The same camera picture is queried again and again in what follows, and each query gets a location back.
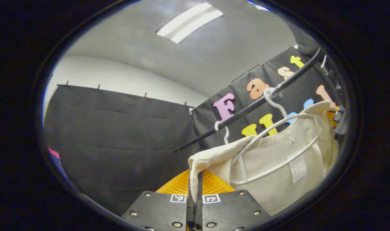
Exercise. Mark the white plastic hanger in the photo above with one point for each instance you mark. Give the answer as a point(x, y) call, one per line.
point(226, 136)
point(276, 106)

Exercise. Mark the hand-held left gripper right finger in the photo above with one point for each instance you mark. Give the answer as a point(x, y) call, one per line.
point(198, 213)

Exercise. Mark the cream button shirt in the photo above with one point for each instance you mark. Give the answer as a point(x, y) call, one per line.
point(272, 179)

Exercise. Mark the black backdrop cloth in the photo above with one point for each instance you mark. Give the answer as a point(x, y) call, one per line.
point(117, 144)

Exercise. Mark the red and blue screen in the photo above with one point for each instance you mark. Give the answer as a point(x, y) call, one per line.
point(55, 157)

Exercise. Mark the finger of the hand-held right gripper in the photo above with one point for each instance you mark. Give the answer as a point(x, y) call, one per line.
point(340, 115)

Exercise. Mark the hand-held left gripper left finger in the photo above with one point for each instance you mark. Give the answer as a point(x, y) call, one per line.
point(190, 213)

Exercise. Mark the black metal clothes rack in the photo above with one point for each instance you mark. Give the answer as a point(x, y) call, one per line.
point(246, 109)

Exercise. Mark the large ceiling light panel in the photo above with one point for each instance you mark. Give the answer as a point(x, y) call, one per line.
point(190, 22)

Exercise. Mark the long ceiling light strip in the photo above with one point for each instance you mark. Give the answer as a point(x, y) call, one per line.
point(259, 6)

